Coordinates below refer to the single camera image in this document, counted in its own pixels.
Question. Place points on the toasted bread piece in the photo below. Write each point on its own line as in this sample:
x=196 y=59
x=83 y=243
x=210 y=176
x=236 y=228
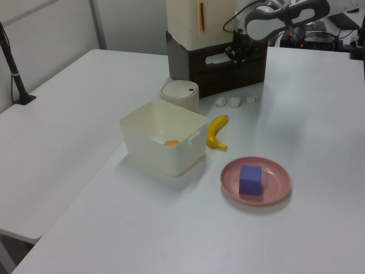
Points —
x=171 y=143

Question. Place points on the black electronics box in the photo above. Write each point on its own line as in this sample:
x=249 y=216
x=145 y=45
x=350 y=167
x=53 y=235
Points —
x=319 y=41

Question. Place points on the pink plate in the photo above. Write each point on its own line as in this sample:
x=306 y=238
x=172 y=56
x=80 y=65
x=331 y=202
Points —
x=271 y=194

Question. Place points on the dark brown cabinet base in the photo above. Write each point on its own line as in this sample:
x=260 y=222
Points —
x=178 y=60

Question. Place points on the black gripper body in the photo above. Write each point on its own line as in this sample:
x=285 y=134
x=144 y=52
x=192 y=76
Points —
x=242 y=40

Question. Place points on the copper hinge strip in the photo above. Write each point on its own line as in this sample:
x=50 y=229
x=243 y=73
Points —
x=202 y=15

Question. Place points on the cream plastic open box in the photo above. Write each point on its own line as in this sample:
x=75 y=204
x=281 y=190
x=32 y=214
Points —
x=168 y=154

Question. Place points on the blue cube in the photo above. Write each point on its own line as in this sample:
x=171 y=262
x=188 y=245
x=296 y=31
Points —
x=250 y=180

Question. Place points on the small white lidded bin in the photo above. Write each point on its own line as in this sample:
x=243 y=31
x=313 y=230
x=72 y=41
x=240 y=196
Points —
x=182 y=95

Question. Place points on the yellow banana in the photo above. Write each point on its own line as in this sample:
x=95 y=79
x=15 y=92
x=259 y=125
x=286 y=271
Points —
x=212 y=134

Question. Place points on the small white crumpled ball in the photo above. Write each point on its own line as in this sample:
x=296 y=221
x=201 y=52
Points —
x=252 y=99
x=220 y=102
x=234 y=102

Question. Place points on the black pole with clamp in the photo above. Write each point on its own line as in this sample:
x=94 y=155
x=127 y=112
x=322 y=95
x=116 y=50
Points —
x=12 y=71

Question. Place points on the wooden drawer with brown front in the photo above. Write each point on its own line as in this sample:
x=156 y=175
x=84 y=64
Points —
x=256 y=61

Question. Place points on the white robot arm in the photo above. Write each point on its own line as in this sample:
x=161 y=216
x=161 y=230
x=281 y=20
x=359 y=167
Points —
x=262 y=27

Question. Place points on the black laptop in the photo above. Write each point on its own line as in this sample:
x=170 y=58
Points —
x=343 y=20

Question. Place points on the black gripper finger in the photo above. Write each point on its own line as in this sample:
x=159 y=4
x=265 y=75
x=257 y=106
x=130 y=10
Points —
x=234 y=57
x=247 y=56

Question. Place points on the cream plastic storage cabinet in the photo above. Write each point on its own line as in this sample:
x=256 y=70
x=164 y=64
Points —
x=182 y=23

